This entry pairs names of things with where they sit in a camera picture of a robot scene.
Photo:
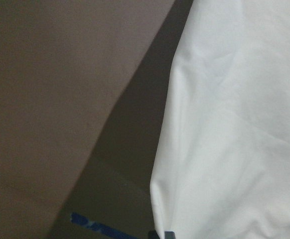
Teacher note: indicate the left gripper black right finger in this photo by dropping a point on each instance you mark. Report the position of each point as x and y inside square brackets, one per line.
[169, 235]

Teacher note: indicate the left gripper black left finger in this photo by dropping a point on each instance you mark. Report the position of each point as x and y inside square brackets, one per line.
[152, 235]

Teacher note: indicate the cream cat print shirt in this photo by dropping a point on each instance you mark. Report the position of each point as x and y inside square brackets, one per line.
[222, 166]

